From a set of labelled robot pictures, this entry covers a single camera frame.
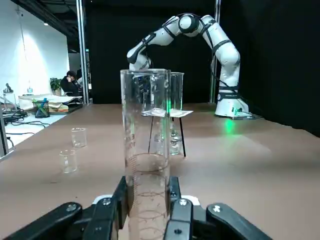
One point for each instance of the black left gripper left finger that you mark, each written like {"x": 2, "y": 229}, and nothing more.
{"x": 105, "y": 217}

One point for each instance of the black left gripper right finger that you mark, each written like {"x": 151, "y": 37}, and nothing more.
{"x": 180, "y": 217}

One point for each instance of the glass graduated cylinder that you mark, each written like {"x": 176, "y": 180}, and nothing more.
{"x": 130, "y": 120}

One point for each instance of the small glass beaker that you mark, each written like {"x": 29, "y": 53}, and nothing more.
{"x": 68, "y": 161}
{"x": 78, "y": 137}

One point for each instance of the glass alcohol lamp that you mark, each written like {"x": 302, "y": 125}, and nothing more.
{"x": 175, "y": 143}

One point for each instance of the tripod stand with white mesh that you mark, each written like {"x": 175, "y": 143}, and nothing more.
{"x": 183, "y": 113}

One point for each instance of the flat cardboard stack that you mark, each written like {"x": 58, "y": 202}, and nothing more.
{"x": 57, "y": 102}

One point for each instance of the black mesh pen holder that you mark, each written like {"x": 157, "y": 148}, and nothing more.
{"x": 41, "y": 110}

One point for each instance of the large glass beaker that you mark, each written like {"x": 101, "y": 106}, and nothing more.
{"x": 176, "y": 92}

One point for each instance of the person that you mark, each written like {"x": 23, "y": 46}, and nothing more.
{"x": 68, "y": 85}

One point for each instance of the green potted plant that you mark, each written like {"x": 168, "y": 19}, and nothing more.
{"x": 55, "y": 83}

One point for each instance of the aluminium frame post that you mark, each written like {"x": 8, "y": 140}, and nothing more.
{"x": 2, "y": 135}
{"x": 82, "y": 50}
{"x": 218, "y": 37}

